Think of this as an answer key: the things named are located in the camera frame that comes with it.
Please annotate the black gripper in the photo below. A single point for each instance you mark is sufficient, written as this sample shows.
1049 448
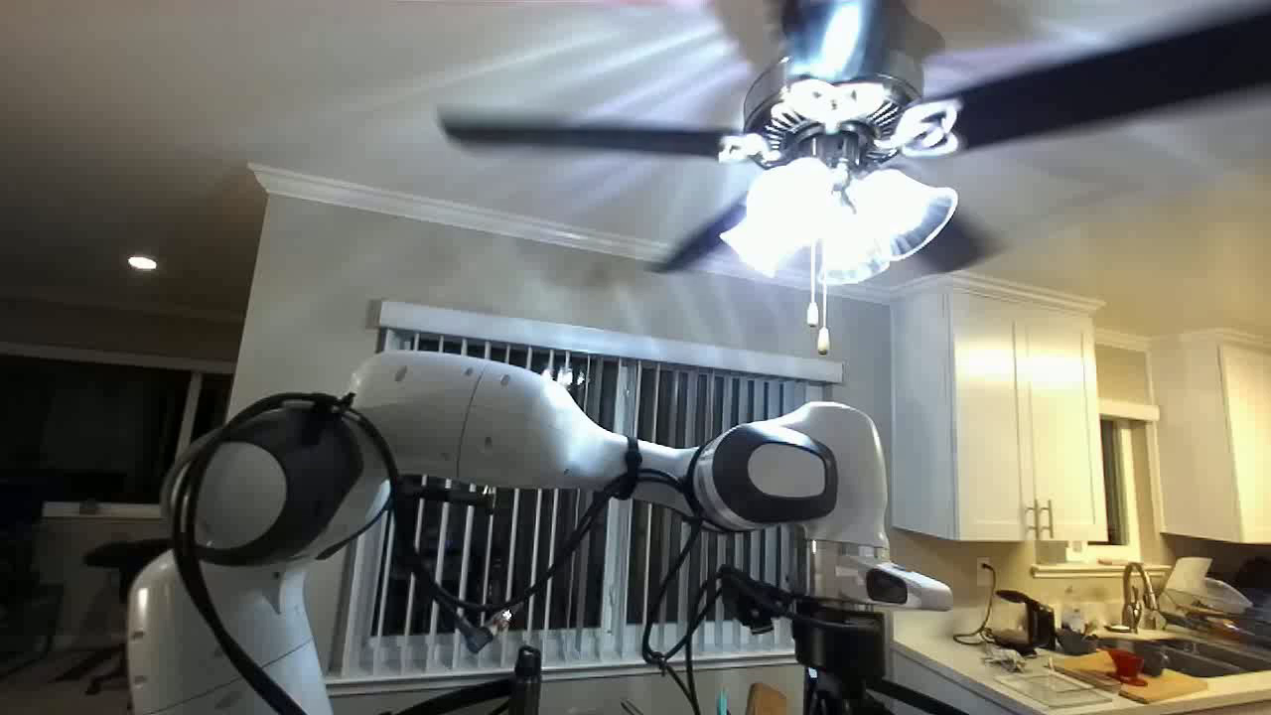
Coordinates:
838 640

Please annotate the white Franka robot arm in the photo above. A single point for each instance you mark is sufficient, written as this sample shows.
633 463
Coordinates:
461 422

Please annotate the round recessed ceiling light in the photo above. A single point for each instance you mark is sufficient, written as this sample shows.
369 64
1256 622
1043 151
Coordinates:
139 264

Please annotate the small brown wooden object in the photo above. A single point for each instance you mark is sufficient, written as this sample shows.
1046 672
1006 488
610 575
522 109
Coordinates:
766 702

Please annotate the white sink counter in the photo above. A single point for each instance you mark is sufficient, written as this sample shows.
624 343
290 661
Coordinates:
956 661

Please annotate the black small kitchen appliance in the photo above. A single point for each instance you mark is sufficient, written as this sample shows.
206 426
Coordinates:
1019 616

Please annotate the white patterned dish towel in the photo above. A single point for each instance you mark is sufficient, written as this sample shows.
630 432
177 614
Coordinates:
1037 684

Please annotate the small red item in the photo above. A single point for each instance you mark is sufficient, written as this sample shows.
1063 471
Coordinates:
1124 656

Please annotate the metal sink faucet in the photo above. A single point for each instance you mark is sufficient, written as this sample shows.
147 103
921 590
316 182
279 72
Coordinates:
1132 592

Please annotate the wooden cutting board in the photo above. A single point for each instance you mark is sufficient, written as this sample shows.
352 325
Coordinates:
1166 684

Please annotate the white two-door upper cabinet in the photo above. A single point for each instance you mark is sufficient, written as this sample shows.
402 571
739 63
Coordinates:
996 422

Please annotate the white vertical window blinds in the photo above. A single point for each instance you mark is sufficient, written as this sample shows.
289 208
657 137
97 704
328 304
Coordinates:
557 583

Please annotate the small kitchen window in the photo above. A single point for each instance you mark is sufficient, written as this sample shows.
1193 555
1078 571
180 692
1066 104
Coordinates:
1124 483

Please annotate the white crumpled bag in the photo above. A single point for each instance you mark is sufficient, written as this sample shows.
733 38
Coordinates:
1195 583

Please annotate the white end upper cabinet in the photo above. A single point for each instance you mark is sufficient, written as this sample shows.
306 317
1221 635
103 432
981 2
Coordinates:
1226 444

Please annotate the glass fan light shade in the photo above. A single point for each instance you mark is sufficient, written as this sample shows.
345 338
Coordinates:
921 222
855 249
774 211

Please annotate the dark-bladed ceiling fan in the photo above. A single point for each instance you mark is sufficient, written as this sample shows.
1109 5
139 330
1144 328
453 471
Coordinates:
847 80

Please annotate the dark round stool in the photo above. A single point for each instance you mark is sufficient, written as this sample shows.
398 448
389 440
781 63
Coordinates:
122 557

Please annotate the dark wide window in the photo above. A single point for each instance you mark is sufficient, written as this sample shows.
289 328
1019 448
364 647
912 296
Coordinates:
103 432

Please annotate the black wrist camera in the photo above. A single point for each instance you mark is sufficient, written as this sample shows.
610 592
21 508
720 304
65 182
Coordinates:
751 596

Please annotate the black camera stand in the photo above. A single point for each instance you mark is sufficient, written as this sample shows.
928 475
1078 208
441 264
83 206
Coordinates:
522 680

